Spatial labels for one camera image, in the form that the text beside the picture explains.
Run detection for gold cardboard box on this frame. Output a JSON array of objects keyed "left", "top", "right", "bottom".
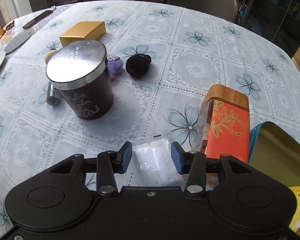
[{"left": 59, "top": 21, "right": 106, "bottom": 47}]

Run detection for floral lace tablecloth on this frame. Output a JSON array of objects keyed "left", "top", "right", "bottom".
[{"left": 0, "top": 1, "right": 300, "bottom": 236}]

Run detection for dark bookshelf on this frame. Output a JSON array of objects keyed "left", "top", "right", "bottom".
[{"left": 236, "top": 0, "right": 300, "bottom": 57}]

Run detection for dark candle jar silver lid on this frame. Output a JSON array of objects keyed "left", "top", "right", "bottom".
[{"left": 46, "top": 40, "right": 114, "bottom": 120}]

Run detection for gold metal tray blue rim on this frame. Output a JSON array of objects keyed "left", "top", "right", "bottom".
[{"left": 249, "top": 121, "right": 300, "bottom": 187}]

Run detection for beige sponge teal handle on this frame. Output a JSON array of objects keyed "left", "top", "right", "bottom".
[{"left": 45, "top": 49, "right": 58, "bottom": 64}]

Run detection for purple plush doll keychain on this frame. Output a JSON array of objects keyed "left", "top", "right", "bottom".
[{"left": 107, "top": 55, "right": 123, "bottom": 80}]

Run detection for dark teal cosmetic tube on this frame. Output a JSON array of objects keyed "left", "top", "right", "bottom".
[{"left": 46, "top": 83, "right": 62, "bottom": 107}]

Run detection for white tissue packet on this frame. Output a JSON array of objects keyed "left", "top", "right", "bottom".
[{"left": 132, "top": 137, "right": 185, "bottom": 188}]

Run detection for black plush ball keychain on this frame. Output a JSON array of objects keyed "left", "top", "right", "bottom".
[{"left": 126, "top": 54, "right": 152, "bottom": 79}]

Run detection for red floral tin wooden lid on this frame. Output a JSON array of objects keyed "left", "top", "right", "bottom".
[{"left": 192, "top": 84, "right": 250, "bottom": 163}]

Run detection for amber trinkets on table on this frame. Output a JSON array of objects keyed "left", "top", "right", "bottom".
[{"left": 0, "top": 20, "right": 15, "bottom": 41}]

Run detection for grey oval silicone mat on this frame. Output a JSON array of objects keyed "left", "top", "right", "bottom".
[{"left": 4, "top": 28, "right": 36, "bottom": 55}]

